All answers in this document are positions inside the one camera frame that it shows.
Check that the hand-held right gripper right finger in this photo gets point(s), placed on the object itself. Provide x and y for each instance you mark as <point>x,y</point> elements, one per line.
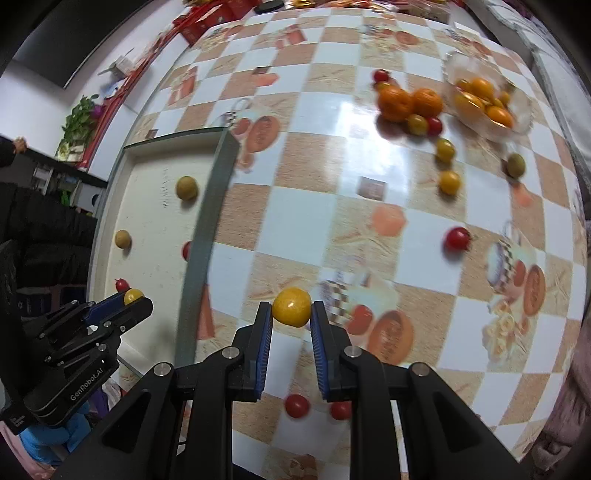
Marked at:
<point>318,350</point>

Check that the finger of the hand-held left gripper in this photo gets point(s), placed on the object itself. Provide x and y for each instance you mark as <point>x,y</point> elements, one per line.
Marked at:
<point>107,303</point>
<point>136,312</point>

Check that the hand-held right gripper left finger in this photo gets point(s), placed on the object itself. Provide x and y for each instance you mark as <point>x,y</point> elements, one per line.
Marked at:
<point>260,350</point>

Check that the small yellow cherry tomato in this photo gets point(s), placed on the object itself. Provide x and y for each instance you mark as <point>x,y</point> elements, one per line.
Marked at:
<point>134,294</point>

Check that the large yellow cherry tomato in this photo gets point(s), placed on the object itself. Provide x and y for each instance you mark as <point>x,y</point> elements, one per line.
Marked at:
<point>291,307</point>

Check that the white plastic tray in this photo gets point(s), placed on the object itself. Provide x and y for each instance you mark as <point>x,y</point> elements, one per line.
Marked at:
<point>152,221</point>

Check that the red cherry tomato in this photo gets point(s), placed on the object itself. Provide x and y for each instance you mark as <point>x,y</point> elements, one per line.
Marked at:
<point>381,75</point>
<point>122,285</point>
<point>296,405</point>
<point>186,250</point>
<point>457,238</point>
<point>341,410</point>
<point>434,125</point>

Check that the blue cloth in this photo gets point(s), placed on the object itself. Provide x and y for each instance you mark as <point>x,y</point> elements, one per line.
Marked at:
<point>51,434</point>

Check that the tan round fruit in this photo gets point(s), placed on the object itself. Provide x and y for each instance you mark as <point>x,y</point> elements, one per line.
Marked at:
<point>123,239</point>

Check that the green round fruit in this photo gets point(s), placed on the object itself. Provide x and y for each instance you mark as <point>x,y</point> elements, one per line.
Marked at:
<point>186,188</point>
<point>515,165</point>

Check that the green potted plant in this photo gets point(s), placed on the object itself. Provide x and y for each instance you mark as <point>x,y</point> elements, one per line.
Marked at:
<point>78,121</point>

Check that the yellow-green cherry tomato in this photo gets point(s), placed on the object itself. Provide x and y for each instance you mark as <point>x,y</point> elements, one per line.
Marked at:
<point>417,124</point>

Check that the orange mandarin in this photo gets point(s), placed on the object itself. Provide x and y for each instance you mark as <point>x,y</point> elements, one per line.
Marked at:
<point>482,87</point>
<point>500,116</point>
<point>469,104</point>
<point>395,104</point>
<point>427,101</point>

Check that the red gift boxes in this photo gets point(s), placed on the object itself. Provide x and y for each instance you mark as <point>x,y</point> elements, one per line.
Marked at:
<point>203,21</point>

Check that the clear glass bowl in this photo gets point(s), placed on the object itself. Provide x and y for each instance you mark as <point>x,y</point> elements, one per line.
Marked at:
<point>521,115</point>

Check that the black round lid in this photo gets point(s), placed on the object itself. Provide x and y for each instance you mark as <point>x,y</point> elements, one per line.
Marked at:
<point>269,6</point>

